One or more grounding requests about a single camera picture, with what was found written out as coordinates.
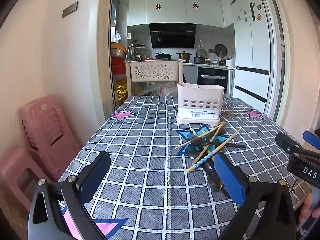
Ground plastic bag of vegetables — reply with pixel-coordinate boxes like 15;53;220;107
140;82;177;96

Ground grey checked tablecloth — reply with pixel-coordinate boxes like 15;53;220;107
61;96;311;239

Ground black wok on stove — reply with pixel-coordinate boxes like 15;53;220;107
155;53;172;60

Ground white rice cooker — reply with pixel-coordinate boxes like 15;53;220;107
226;56;235;67

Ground steel kettle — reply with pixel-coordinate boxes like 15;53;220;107
127;44;137;61

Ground red container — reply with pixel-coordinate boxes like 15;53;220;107
111;57;126;75

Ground black built-in oven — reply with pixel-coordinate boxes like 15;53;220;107
197;67;228;94

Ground orange and steel bowls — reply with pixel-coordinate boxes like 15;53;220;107
111;42;127;60

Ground plain wooden chopstick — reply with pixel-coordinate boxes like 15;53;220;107
175;122;225;149

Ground blue patterned chopstick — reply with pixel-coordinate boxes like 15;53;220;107
187;128;241;173

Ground grey wall switch panel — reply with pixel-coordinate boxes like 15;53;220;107
61;1;79;18

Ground black saucepan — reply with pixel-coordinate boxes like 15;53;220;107
194;56;205;64

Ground pink plastic stool stack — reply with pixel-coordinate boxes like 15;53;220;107
1;95;80;210

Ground beige flower-pattern rack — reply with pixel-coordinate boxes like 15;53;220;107
125;60;183;97

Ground person's right hand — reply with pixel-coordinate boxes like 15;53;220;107
299;192;320;222

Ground dark translucent plastic spoon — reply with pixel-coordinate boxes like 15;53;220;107
188;134;246;149

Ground brass cooking pot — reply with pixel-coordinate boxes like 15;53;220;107
177;51;191;62

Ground black range hood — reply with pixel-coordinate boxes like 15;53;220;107
149;23;197;49

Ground white refrigerator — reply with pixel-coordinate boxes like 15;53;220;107
231;0;271;113

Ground white plastic utensil holder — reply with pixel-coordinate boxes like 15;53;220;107
176;82;225;127

